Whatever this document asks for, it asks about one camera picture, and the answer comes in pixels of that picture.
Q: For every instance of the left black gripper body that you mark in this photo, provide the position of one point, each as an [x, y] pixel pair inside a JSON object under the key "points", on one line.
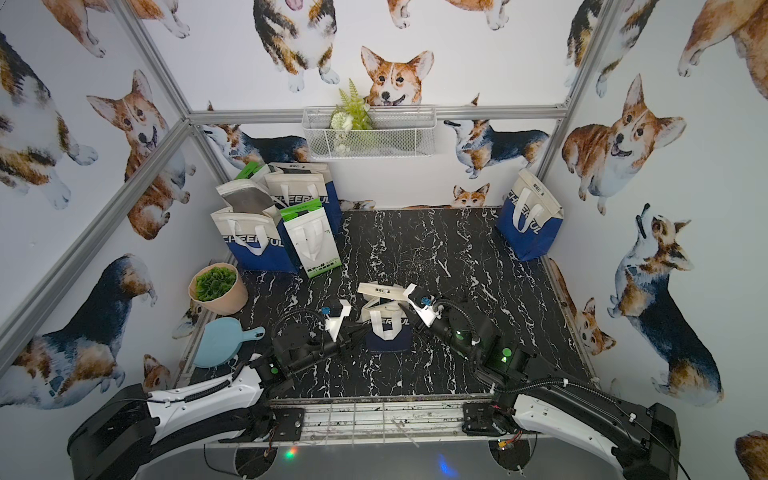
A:
{"points": [[352, 328]]}

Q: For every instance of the green white bag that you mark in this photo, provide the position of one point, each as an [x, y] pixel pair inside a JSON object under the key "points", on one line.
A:
{"points": [[249, 170], [310, 232]]}

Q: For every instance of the blue white bag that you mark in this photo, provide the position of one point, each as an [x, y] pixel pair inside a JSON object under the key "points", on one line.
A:
{"points": [[296, 183]]}

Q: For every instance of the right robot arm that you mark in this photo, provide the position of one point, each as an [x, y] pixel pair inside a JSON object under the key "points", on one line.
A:
{"points": [[532, 395]]}

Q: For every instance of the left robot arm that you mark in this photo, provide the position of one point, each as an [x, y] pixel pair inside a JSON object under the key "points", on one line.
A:
{"points": [[135, 427]]}

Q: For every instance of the light blue cutting board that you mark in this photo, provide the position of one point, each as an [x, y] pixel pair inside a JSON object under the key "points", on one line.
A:
{"points": [[221, 341]]}

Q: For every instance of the potted green plant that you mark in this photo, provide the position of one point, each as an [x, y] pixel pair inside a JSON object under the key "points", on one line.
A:
{"points": [[220, 289]]}

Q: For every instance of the fern and white flower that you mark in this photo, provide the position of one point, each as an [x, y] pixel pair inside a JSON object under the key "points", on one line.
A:
{"points": [[351, 123]]}

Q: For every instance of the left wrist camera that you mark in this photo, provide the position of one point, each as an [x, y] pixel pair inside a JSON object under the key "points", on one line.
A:
{"points": [[335, 313]]}

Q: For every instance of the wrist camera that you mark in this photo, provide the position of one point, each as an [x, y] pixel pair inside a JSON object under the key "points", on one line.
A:
{"points": [[422, 303], [335, 313]]}

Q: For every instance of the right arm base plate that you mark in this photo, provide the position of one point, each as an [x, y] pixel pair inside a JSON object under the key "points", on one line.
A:
{"points": [[485, 419]]}

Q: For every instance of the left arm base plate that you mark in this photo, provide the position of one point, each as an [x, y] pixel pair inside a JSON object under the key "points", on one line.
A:
{"points": [[276, 425]]}

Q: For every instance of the aluminium front rail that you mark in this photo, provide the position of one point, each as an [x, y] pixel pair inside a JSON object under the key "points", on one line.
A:
{"points": [[418, 420]]}

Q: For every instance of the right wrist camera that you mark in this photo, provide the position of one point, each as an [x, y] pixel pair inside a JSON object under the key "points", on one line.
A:
{"points": [[422, 303]]}

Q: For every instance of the white wire basket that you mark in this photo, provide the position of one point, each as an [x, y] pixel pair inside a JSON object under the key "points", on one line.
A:
{"points": [[396, 132]]}

